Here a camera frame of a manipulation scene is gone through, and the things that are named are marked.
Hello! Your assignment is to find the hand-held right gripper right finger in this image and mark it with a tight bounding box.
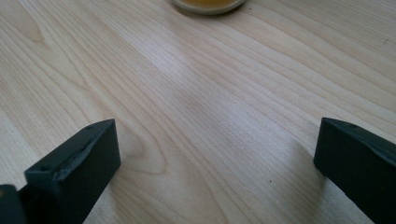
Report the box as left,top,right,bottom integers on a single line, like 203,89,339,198
313,117,396,224

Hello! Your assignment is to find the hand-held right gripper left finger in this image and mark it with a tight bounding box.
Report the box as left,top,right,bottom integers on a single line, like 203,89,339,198
18,119,122,224

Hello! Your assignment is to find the round cream bowl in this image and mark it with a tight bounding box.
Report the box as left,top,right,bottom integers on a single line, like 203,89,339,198
170,0,248,16

